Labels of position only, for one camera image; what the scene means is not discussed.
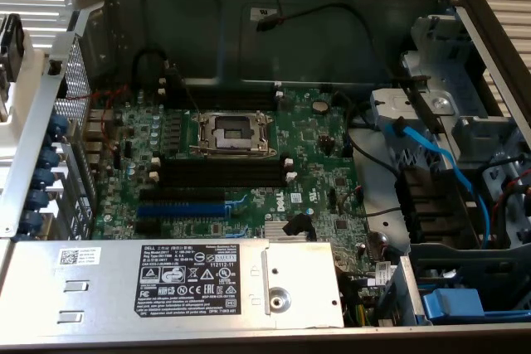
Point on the short black expansion slot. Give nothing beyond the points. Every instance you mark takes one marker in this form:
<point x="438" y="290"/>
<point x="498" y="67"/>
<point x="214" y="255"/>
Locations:
<point x="148" y="227"/>

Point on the thin metal locking lever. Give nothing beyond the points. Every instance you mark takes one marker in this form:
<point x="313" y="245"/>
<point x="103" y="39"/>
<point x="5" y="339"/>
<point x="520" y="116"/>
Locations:
<point x="187" y="89"/>

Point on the round coin battery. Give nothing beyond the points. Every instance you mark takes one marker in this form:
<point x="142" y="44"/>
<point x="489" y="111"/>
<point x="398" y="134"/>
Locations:
<point x="320" y="106"/>

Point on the grey metal disk bay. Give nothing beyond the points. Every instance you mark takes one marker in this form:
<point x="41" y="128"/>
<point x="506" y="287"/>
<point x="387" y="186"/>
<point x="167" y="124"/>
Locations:
<point x="448" y="80"/>

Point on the small silver heat sink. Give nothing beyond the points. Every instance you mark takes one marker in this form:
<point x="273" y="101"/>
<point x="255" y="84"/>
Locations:
<point x="276" y="230"/>

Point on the green Dell motherboard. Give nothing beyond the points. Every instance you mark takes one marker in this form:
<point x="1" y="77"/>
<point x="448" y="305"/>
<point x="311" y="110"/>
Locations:
<point x="307" y="142"/>

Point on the silver power supply unit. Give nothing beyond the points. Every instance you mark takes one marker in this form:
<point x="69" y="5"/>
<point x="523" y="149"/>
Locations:
<point x="103" y="287"/>

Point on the black computer part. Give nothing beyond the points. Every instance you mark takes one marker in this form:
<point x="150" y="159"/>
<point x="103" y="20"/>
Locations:
<point x="10" y="43"/>

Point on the grey metal PC case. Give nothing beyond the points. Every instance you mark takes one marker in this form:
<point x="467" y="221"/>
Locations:
<point x="290" y="51"/>

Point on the dark grey drive cage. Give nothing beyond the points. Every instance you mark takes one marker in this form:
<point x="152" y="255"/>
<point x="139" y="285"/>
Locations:
<point x="456" y="263"/>

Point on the blue slot cover latch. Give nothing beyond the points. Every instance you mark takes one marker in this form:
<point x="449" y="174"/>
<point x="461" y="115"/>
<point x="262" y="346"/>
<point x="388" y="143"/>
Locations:
<point x="37" y="200"/>
<point x="43" y="179"/>
<point x="31" y="221"/>
<point x="52" y="158"/>
<point x="58" y="126"/>

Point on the silver USB port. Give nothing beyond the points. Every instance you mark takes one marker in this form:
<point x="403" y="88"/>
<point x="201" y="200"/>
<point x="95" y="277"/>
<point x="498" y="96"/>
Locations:
<point x="92" y="161"/>
<point x="92" y="148"/>

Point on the long black expansion slot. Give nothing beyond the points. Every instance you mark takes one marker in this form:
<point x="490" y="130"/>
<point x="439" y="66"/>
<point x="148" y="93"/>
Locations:
<point x="182" y="195"/>

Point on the large silver port block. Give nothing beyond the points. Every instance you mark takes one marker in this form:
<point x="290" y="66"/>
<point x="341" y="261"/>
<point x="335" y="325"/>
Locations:
<point x="97" y="132"/>

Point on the blue expansion slot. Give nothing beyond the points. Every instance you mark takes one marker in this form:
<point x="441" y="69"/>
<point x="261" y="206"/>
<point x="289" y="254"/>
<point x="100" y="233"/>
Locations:
<point x="182" y="209"/>

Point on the silver CPU socket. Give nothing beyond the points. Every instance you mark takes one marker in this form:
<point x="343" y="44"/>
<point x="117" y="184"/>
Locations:
<point x="234" y="134"/>

